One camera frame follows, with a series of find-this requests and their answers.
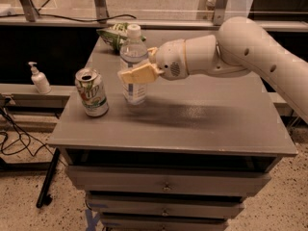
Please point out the blue tape on floor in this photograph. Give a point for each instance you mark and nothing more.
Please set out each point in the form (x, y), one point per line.
(92, 220)

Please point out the white pump dispenser bottle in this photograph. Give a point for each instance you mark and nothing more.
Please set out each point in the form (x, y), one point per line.
(39, 79)

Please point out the grey drawer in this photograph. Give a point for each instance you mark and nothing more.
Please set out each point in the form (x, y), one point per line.
(172, 181)
(163, 206)
(153, 223)

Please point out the metal frame post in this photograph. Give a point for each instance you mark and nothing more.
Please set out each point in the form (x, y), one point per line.
(219, 12)
(29, 9)
(101, 10)

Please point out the top grey drawer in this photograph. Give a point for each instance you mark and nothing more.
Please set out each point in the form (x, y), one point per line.
(172, 181)

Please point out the middle grey drawer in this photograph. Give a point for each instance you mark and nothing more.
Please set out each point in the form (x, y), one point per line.
(163, 206)

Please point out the right metal frame post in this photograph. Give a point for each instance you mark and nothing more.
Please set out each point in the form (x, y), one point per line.
(219, 12)

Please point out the bottom grey drawer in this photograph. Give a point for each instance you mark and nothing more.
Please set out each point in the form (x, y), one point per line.
(153, 223)

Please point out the middle metal frame post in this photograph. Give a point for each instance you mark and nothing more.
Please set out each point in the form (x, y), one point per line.
(101, 10)

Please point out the left metal frame post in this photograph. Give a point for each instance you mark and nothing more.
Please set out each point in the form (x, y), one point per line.
(29, 9)

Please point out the clear plastic water bottle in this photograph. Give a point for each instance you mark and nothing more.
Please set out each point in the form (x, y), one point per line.
(133, 52)

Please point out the black metal stand leg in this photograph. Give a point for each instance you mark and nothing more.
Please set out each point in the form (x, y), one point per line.
(44, 197)

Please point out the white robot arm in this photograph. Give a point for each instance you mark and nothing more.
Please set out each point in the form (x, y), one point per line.
(240, 46)

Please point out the grey drawer cabinet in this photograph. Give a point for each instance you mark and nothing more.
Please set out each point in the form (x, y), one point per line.
(200, 123)

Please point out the green chip bag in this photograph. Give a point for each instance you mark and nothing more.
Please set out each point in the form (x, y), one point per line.
(123, 37)

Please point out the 7up soda can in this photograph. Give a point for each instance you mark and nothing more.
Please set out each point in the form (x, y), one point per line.
(89, 84)

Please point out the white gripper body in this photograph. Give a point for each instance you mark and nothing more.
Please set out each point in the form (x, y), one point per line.
(169, 59)

